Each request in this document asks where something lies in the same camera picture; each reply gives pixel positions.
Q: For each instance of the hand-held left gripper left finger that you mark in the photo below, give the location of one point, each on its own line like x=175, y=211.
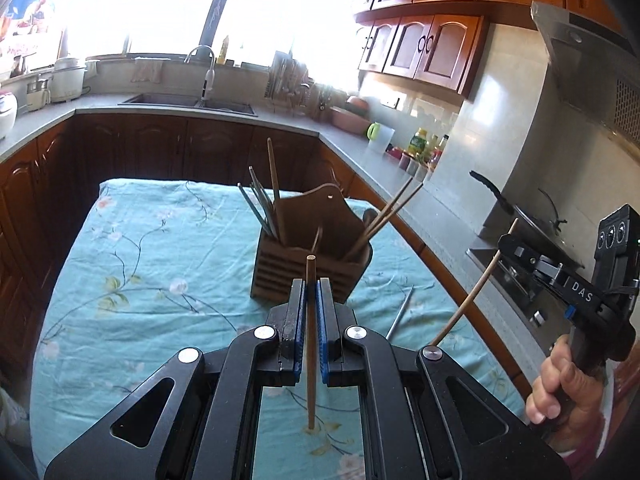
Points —
x=300, y=340

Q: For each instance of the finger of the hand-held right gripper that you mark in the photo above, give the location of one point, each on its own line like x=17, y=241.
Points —
x=525, y=257

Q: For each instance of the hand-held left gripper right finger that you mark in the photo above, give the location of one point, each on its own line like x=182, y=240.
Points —
x=322, y=340

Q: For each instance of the wooden utensil holder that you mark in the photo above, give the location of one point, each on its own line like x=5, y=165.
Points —
x=310, y=210

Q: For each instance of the person's right hand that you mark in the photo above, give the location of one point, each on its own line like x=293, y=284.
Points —
x=547, y=385

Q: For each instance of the black wok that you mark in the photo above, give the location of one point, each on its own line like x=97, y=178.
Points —
x=540, y=232

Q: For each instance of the gas stove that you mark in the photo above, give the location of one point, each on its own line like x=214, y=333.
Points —
x=510, y=285

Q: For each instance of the metal spoon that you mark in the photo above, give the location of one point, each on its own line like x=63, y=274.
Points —
x=369, y=217

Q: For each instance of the row of spice jars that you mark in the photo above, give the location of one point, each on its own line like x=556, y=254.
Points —
x=410, y=164

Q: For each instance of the yellow green drink bottle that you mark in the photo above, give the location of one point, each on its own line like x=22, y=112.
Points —
x=418, y=142

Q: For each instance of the teal floral tablecloth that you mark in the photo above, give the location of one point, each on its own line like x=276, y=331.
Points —
x=150, y=260

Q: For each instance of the white cup green lid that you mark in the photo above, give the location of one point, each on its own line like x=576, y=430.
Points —
x=382, y=142

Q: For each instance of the steel range hood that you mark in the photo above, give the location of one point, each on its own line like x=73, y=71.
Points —
x=585, y=75

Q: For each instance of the pink plastic basin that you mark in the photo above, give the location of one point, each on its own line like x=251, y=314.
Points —
x=347, y=122

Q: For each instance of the pink bowl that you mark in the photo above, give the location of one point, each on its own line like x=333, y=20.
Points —
x=358, y=105

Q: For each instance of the wooden upper cabinets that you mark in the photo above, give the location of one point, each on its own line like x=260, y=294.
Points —
x=440, y=45

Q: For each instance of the wooden cabinets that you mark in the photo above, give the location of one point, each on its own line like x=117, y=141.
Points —
x=150, y=150
x=440, y=45

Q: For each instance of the wooden lower cabinets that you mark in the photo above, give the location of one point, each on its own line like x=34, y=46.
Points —
x=150, y=150

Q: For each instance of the metal dish rack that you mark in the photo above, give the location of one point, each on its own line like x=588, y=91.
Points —
x=287, y=80

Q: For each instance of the steel kitchen sink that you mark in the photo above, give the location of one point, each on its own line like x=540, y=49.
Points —
x=185, y=102

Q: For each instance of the chrome kitchen faucet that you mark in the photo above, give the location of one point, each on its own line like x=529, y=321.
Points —
x=209, y=80

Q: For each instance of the yellow dish soap bottle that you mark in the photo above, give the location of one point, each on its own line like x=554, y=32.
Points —
x=224, y=51

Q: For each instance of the pale dishcloth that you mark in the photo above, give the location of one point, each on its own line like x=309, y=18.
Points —
x=147, y=71

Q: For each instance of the white electric pot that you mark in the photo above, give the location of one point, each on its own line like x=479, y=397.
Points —
x=67, y=80

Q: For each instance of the small white kitchen appliance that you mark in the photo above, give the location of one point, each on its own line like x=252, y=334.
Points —
x=39, y=94

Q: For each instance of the kitchen window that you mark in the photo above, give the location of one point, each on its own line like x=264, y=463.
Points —
x=160, y=5

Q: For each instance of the white and red rice cooker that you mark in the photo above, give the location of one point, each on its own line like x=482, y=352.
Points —
x=6, y=115

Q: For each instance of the wall socket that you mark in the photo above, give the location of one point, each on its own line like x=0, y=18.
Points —
x=391, y=102

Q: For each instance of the wall poster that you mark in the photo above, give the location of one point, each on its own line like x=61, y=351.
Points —
x=35, y=5

